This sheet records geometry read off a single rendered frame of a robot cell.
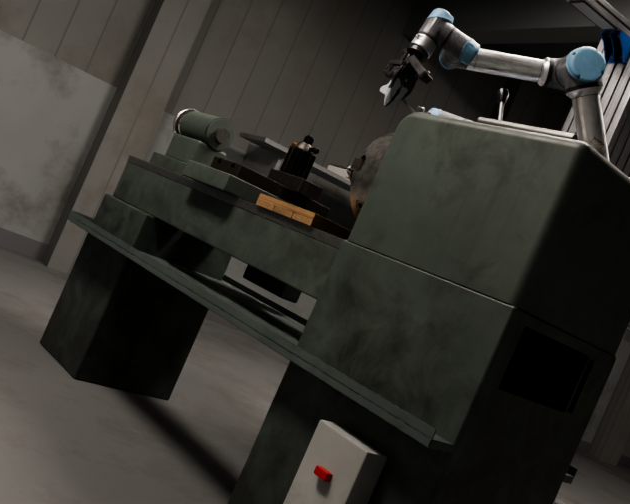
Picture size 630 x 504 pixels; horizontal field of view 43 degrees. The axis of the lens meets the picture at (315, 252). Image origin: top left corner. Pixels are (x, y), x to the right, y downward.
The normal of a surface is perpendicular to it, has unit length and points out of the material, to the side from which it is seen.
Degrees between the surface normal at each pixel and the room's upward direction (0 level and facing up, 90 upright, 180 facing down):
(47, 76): 90
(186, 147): 90
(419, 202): 90
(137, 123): 90
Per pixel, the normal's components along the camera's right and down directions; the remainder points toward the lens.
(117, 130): 0.48, 0.21
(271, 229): -0.70, -0.31
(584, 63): 0.02, -0.12
